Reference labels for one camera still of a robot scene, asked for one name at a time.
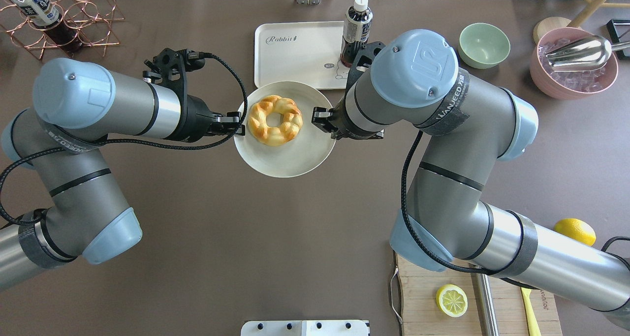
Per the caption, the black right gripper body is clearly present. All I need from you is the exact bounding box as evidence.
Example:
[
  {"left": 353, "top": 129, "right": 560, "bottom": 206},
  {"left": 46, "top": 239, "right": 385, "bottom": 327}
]
[{"left": 331, "top": 95, "right": 384, "bottom": 140}]

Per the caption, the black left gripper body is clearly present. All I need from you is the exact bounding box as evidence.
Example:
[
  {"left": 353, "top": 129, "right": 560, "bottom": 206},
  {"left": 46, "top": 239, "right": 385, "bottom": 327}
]
[{"left": 175, "top": 95, "right": 222, "bottom": 143}]

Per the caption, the glazed twisted donut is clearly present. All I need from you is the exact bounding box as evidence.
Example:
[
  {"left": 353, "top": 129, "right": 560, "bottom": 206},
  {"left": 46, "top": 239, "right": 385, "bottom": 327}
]
[{"left": 248, "top": 95, "right": 303, "bottom": 146}]

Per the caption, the white round plate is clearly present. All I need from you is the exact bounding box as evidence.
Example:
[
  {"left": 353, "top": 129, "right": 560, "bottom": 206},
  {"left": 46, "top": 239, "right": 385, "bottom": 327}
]
[{"left": 234, "top": 81, "right": 335, "bottom": 178}]

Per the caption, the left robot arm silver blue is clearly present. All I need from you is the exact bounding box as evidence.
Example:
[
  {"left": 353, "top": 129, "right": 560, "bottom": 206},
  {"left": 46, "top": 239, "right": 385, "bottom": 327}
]
[{"left": 1, "top": 55, "right": 245, "bottom": 290}]

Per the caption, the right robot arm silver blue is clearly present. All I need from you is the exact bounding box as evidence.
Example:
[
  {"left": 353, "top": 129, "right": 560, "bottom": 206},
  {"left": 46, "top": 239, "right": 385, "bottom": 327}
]
[{"left": 312, "top": 30, "right": 630, "bottom": 329}]

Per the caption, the cream rabbit tray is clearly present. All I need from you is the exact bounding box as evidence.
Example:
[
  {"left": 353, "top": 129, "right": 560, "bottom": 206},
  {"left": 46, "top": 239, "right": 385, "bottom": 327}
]
[{"left": 253, "top": 21, "right": 349, "bottom": 90}]

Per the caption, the standing dark tea bottle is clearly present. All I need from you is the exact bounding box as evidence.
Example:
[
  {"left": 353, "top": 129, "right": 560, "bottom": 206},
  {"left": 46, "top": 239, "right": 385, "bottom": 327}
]
[{"left": 340, "top": 0, "right": 373, "bottom": 68}]

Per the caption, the mint green bowl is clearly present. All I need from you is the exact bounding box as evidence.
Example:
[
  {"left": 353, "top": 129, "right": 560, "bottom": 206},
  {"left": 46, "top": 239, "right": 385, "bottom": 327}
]
[{"left": 458, "top": 23, "right": 511, "bottom": 69}]

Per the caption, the half lemon slice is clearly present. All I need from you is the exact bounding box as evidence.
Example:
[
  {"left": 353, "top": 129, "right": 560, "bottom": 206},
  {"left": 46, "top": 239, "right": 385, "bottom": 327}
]
[{"left": 435, "top": 284, "right": 468, "bottom": 318}]

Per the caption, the wooden cutting board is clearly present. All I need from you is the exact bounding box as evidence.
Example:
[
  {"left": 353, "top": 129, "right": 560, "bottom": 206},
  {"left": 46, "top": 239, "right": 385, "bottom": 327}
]
[{"left": 390, "top": 255, "right": 563, "bottom": 336}]

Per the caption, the racked tea bottle upper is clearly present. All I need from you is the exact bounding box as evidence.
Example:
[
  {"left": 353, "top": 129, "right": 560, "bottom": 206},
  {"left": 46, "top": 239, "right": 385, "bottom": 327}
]
[{"left": 11, "top": 0, "right": 83, "bottom": 53}]

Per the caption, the steel black-tipped rod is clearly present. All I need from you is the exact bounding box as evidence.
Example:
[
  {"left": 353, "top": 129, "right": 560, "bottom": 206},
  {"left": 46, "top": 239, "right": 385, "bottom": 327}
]
[{"left": 471, "top": 274, "right": 500, "bottom": 336}]

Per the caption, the pink ice bowl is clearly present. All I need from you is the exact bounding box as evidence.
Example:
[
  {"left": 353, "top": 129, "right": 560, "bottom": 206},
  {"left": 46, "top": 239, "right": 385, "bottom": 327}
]
[{"left": 530, "top": 27, "right": 619, "bottom": 100}]

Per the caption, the yellow lemon far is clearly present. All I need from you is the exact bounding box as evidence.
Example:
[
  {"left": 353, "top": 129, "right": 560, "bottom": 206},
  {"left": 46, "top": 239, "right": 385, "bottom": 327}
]
[{"left": 553, "top": 218, "right": 597, "bottom": 246}]

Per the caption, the steel ice scoop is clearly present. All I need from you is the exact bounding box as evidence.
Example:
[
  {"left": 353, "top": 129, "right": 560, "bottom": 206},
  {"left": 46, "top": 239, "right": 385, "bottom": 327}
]
[{"left": 544, "top": 35, "right": 630, "bottom": 72}]

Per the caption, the yellow plastic knife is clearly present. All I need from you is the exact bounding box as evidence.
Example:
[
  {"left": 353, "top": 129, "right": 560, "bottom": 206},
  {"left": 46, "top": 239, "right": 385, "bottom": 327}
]
[{"left": 520, "top": 287, "right": 542, "bottom": 336}]

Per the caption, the wooden mug tree stand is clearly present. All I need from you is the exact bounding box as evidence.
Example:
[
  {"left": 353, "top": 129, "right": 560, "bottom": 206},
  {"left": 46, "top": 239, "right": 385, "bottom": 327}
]
[{"left": 533, "top": 0, "right": 630, "bottom": 43}]

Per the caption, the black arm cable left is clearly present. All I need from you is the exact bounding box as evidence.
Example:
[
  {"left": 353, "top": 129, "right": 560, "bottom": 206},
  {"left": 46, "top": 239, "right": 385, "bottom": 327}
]
[{"left": 0, "top": 53, "right": 249, "bottom": 225}]

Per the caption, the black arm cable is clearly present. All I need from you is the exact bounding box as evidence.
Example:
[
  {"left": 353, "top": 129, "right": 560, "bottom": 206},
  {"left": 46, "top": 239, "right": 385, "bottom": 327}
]
[
  {"left": 401, "top": 130, "right": 542, "bottom": 290},
  {"left": 0, "top": 53, "right": 249, "bottom": 225}
]

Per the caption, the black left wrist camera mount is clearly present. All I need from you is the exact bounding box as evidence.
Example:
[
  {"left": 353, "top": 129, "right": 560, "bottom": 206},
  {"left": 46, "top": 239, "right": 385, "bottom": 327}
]
[{"left": 142, "top": 48, "right": 205, "bottom": 100}]

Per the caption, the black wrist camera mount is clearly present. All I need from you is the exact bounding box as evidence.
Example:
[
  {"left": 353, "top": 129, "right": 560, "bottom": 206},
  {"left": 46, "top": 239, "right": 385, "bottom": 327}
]
[
  {"left": 142, "top": 48, "right": 205, "bottom": 100},
  {"left": 344, "top": 41, "right": 386, "bottom": 96}
]

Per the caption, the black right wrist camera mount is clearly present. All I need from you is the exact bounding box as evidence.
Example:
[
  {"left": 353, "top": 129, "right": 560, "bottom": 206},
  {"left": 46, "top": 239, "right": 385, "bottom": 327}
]
[{"left": 344, "top": 41, "right": 386, "bottom": 96}]

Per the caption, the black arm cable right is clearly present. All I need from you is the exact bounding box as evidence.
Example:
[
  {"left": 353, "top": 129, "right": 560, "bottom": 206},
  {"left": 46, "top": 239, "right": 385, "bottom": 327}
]
[{"left": 401, "top": 130, "right": 542, "bottom": 290}]

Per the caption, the copper wire bottle rack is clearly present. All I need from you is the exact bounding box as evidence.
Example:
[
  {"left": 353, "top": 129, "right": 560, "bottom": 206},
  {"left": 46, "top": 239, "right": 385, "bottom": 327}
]
[{"left": 1, "top": 0, "right": 125, "bottom": 61}]

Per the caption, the white camera post base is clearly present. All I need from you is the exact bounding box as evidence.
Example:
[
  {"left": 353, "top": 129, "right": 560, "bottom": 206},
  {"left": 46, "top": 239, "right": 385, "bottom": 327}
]
[{"left": 240, "top": 319, "right": 371, "bottom": 336}]

